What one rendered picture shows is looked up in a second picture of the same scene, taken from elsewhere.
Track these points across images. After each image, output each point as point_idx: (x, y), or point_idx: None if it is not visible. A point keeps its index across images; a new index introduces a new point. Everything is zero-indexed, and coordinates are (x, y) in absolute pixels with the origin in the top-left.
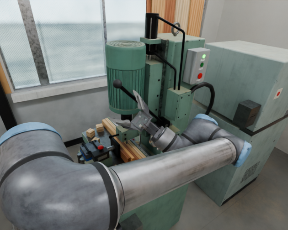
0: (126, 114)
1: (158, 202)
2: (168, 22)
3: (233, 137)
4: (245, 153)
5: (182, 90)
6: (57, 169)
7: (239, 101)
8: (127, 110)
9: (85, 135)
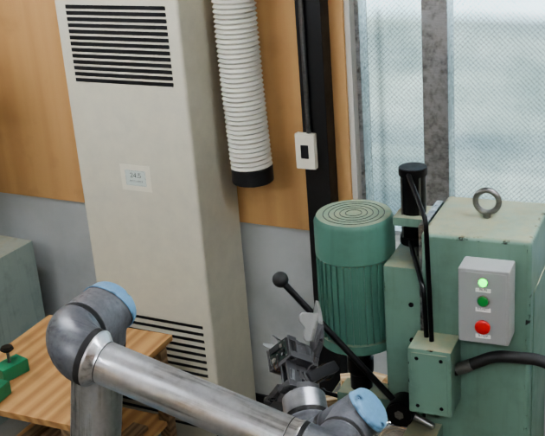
0: (330, 349)
1: None
2: (414, 193)
3: (328, 433)
4: None
5: (437, 344)
6: (74, 316)
7: None
8: (330, 342)
9: (339, 384)
